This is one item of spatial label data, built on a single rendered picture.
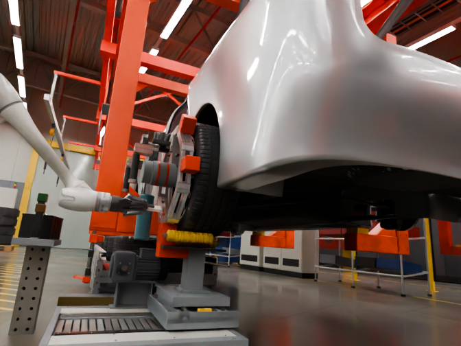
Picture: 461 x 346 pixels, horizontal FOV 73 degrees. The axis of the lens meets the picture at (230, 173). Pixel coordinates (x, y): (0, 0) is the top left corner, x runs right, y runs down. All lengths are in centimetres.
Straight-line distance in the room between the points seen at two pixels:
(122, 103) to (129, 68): 27
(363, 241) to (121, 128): 229
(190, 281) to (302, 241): 472
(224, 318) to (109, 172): 119
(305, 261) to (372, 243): 329
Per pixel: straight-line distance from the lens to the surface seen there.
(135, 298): 220
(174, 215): 169
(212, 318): 166
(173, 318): 160
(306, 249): 643
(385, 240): 339
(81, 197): 151
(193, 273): 180
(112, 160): 225
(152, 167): 176
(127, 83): 245
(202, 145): 160
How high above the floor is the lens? 47
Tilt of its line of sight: 13 degrees up
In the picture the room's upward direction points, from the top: 4 degrees clockwise
